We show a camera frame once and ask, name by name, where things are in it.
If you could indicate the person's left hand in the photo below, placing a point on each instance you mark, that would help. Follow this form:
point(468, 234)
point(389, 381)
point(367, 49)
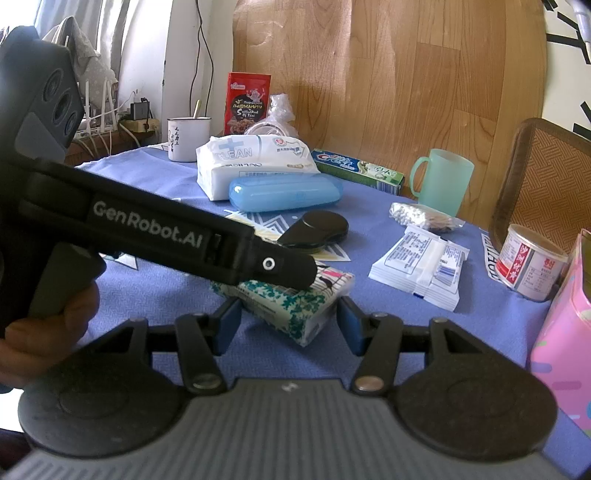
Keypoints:
point(46, 346)

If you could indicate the white blue label packet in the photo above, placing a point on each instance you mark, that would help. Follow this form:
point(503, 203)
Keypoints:
point(415, 267)

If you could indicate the white enamel mug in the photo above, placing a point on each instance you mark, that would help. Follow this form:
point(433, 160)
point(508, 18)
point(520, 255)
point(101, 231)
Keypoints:
point(184, 141)

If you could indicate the clear plastic bag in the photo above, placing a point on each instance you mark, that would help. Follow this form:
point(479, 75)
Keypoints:
point(277, 117)

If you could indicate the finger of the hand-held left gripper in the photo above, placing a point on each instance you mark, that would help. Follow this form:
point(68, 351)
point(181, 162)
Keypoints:
point(281, 265)

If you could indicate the wood-grain wall sheet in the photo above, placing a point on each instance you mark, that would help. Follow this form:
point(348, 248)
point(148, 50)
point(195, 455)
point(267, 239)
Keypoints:
point(392, 83)

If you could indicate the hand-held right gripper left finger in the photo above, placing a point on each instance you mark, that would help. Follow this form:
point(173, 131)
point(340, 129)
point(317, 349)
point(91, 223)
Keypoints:
point(229, 323)

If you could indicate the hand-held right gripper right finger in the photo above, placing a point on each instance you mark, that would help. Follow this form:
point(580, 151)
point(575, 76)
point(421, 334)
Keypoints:
point(352, 330)

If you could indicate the pink biscuit tin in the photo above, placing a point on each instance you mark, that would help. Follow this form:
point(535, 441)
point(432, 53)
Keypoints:
point(568, 350)

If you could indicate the pale green plastic cup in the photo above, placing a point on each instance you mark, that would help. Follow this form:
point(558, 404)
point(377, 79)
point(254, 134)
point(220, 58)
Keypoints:
point(445, 184)

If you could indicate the green print tissue pack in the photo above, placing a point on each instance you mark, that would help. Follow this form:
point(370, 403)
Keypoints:
point(295, 309)

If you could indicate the black power adapter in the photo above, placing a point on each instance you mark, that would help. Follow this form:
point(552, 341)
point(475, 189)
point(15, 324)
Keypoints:
point(140, 110)

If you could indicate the blue printed tablecloth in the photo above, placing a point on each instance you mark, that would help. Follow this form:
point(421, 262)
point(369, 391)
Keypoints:
point(378, 332)

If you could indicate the white wet wipes pack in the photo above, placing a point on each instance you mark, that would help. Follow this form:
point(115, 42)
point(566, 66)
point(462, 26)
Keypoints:
point(249, 159)

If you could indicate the red label tin can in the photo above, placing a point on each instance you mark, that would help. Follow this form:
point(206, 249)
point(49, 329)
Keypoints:
point(531, 263)

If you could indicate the gold stick in mug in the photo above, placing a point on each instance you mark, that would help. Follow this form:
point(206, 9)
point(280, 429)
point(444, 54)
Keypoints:
point(197, 109)

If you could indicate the green blue toothpaste box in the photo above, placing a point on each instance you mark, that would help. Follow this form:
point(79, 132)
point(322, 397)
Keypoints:
point(360, 170)

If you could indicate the white router with antennas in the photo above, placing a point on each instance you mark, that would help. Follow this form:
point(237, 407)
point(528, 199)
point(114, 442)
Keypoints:
point(99, 115)

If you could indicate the blue plastic case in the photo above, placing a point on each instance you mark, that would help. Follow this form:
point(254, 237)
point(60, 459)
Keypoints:
point(286, 191)

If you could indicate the grey hanging cloth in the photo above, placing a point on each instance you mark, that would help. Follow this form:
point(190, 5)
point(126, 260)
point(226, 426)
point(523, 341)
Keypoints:
point(83, 60)

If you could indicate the red snack box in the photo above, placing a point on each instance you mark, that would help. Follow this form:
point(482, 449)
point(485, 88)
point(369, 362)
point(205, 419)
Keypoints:
point(247, 104)

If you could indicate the cluster of black tape strips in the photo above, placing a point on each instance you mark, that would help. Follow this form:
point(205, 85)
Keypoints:
point(570, 48)

